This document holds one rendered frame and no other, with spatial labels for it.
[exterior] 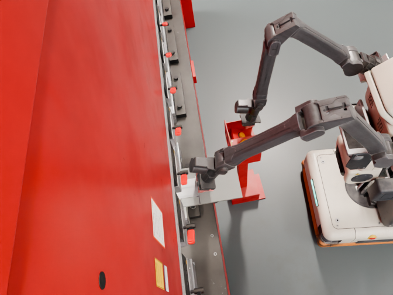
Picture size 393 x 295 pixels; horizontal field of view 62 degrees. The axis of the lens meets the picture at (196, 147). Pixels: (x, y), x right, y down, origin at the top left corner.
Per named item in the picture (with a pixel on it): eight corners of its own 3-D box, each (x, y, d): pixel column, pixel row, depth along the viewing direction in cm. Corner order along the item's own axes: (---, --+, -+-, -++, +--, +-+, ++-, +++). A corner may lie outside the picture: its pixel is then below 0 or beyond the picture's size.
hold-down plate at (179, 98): (186, 116, 177) (186, 113, 174) (176, 118, 177) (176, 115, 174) (181, 75, 191) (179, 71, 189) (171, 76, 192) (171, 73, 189)
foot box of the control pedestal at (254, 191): (265, 198, 240) (266, 192, 230) (232, 205, 241) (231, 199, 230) (258, 174, 250) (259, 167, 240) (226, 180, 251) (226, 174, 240)
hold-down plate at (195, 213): (200, 217, 149) (200, 215, 147) (189, 219, 149) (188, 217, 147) (192, 160, 164) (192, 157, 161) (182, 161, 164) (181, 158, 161)
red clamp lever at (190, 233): (195, 239, 101) (195, 222, 110) (182, 242, 101) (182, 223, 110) (196, 244, 101) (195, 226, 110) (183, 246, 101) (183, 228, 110)
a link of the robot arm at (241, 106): (265, 105, 153) (262, 90, 157) (241, 103, 152) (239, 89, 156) (257, 119, 163) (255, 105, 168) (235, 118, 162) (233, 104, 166)
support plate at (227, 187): (242, 198, 139) (242, 196, 139) (182, 208, 140) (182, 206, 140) (234, 160, 148) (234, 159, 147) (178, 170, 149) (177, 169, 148)
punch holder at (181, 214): (188, 247, 114) (181, 236, 100) (164, 250, 114) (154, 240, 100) (183, 206, 121) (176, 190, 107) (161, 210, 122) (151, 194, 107)
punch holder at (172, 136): (176, 148, 134) (169, 127, 119) (156, 151, 134) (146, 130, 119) (173, 118, 141) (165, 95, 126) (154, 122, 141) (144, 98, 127)
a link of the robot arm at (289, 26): (291, 21, 112) (286, 2, 117) (264, 47, 122) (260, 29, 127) (368, 67, 134) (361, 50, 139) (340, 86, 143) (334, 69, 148)
